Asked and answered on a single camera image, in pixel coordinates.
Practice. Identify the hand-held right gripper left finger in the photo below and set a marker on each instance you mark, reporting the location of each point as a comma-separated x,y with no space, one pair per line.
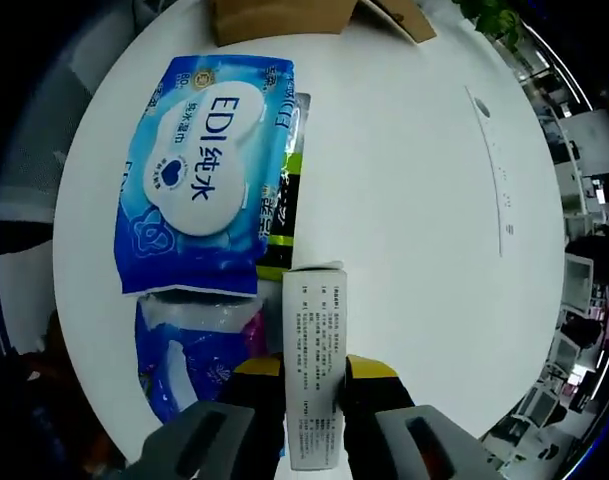
254,415

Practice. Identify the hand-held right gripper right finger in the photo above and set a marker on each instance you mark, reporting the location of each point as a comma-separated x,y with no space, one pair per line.
374,415

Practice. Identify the blue flowered soft pack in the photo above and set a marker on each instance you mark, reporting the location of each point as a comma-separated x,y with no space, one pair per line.
199,350

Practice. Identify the white paper carton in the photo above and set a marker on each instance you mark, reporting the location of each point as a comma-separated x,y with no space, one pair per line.
314,325

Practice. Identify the silver green soft pouch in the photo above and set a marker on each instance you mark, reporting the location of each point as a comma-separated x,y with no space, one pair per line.
289,200

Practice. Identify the blue wet wipes pack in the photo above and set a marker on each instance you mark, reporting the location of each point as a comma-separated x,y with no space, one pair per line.
199,165

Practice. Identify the brown cardboard shoe box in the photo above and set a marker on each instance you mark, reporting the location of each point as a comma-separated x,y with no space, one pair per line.
279,15

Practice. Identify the grey mesh office chair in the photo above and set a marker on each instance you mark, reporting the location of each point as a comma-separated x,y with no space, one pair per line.
39,130

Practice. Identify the green potted plant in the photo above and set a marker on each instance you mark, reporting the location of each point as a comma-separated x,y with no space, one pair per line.
494,17

